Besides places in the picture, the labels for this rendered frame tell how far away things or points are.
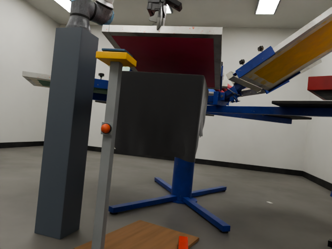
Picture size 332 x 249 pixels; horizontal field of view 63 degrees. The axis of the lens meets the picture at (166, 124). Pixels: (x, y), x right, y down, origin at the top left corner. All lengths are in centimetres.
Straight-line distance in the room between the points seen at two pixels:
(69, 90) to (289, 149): 509
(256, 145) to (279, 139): 48
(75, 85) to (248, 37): 509
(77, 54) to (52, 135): 49
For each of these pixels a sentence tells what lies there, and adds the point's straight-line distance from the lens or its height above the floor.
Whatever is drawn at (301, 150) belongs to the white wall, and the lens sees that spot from 617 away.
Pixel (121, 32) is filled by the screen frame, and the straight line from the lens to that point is 142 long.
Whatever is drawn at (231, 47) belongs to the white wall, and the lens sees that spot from 625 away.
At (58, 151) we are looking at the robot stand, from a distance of 167.
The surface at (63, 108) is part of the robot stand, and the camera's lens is 166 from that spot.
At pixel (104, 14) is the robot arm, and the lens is 188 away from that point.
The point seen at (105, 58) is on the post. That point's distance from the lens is 113.
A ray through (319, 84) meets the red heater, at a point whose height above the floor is 105.
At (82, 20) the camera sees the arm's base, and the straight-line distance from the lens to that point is 179.
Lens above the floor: 67
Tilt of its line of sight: 1 degrees up
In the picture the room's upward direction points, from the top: 6 degrees clockwise
